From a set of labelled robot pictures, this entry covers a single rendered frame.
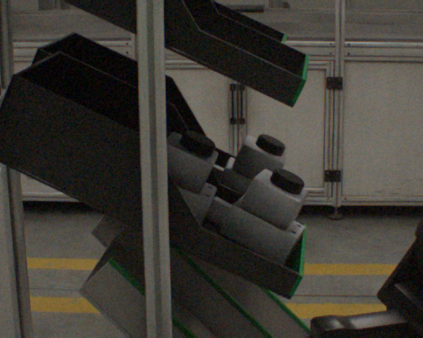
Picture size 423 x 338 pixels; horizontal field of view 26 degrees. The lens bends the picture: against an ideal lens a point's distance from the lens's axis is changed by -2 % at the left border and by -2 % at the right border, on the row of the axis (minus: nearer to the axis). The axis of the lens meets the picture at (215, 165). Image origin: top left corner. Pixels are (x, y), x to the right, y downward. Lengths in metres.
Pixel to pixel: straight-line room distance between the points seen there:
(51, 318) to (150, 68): 2.97
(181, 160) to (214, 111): 3.79
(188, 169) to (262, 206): 0.07
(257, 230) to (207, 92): 3.76
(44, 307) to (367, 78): 1.93
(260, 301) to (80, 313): 2.61
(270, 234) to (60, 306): 2.96
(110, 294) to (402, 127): 3.88
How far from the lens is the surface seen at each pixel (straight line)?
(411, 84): 4.57
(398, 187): 4.68
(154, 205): 0.72
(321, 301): 3.72
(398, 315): 0.53
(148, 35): 0.69
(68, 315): 3.63
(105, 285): 0.78
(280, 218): 0.79
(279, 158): 0.92
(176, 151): 0.77
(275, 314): 1.07
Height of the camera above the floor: 1.49
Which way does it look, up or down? 15 degrees down
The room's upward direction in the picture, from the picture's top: 1 degrees counter-clockwise
